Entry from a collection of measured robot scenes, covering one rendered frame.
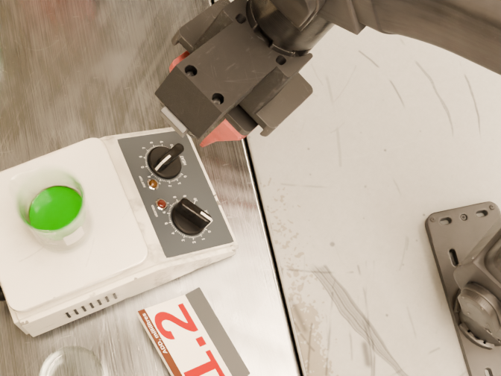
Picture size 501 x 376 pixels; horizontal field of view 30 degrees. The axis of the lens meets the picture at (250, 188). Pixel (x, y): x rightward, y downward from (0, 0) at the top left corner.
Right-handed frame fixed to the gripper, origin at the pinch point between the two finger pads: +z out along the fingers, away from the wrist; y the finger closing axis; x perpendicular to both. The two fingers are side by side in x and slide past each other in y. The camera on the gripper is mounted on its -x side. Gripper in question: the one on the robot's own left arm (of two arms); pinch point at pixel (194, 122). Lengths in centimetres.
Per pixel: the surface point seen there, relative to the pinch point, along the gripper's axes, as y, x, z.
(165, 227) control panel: 4.5, -4.4, 7.1
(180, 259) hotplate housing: 7.4, -5.3, 7.5
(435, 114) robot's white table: 14.7, 21.6, -1.7
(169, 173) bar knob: 1.3, -0.2, 6.8
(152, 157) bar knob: -0.8, -0.3, 6.8
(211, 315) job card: 13.0, -4.4, 11.4
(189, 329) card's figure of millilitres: 12.3, -7.0, 11.5
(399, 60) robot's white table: 8.6, 24.0, -1.4
